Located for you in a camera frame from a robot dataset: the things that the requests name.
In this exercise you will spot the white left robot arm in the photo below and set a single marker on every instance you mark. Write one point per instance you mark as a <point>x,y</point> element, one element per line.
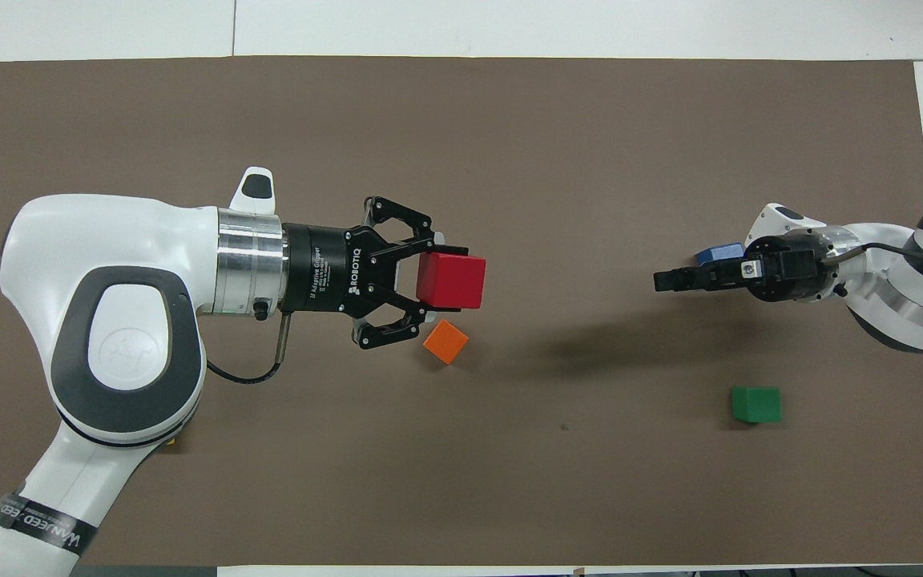
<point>109,256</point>

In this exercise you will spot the brown paper mat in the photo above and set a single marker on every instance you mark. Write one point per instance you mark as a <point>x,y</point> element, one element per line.
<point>509,481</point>

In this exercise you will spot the blue wooden block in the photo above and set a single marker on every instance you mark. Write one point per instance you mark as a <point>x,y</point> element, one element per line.
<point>719,253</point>

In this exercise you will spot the orange wooden block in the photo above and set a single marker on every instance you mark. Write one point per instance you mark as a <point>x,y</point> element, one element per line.
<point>445,342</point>

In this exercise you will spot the green wooden block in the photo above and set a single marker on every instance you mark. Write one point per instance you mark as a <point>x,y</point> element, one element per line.
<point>756,405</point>

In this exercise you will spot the red wooden block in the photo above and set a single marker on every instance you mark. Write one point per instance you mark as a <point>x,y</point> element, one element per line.
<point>452,280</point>

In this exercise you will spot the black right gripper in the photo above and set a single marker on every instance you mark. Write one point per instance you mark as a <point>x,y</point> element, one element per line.
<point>794,268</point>

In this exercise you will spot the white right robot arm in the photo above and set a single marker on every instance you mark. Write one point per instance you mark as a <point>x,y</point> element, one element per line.
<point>902,304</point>

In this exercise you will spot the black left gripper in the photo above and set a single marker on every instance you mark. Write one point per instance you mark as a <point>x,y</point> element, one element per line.
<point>325,268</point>

